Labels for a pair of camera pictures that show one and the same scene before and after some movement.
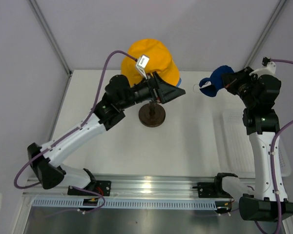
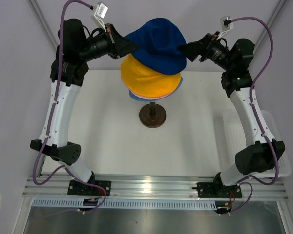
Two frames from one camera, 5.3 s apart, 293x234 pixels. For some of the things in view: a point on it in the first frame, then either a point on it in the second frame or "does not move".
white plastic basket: [236, 156] does not move
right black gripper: [231, 80] → [192, 50]
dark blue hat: [216, 80] → [158, 42]
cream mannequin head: [152, 114] does not move
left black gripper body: [146, 91] → [100, 45]
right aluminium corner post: [259, 42] does not move
